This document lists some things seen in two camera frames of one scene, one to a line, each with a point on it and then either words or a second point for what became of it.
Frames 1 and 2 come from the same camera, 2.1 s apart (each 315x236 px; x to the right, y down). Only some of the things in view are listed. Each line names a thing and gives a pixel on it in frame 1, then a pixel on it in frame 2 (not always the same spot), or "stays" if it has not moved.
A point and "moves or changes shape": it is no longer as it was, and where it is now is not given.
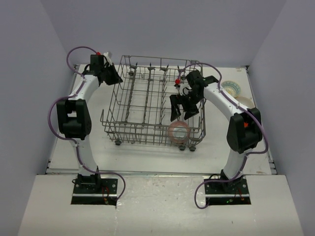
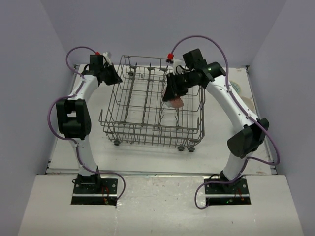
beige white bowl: [245, 101] stays
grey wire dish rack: [139, 108] stays
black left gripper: [115, 79] stays
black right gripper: [190, 112] to [171, 93]
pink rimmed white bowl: [178, 132] moves or changes shape
